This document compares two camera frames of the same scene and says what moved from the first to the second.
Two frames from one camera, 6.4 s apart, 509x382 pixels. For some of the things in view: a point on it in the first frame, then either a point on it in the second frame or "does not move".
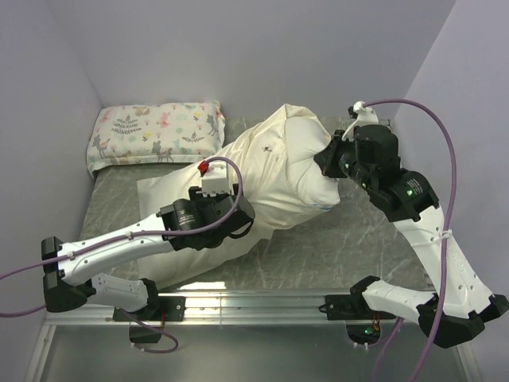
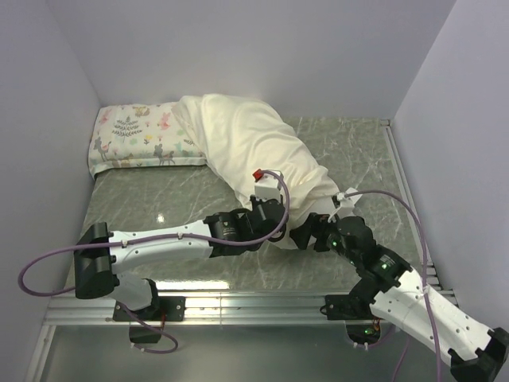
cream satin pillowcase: [280, 176] → [248, 139]
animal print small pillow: [161, 133] does not move
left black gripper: [196, 195] → [256, 201]
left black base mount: [162, 309] does not move
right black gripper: [328, 157] → [316, 225]
